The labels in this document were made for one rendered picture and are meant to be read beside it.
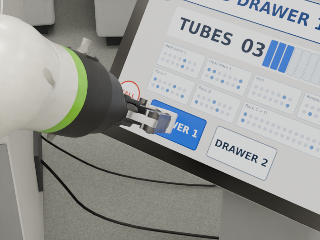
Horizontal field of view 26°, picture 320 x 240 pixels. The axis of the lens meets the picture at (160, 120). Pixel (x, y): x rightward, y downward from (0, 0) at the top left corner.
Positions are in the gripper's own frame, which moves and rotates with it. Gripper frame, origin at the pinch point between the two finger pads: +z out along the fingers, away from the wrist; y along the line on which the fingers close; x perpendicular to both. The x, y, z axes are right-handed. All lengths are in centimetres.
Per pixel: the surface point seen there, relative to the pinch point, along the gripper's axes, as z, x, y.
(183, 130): 4.8, 0.4, -1.8
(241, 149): 4.8, -0.2, -10.8
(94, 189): 117, 37, 72
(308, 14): 4.8, -20.4, -12.7
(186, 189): 131, 26, 47
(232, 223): 25.1, 12.7, -6.9
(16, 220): 31, 32, 37
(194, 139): 4.8, 1.0, -3.8
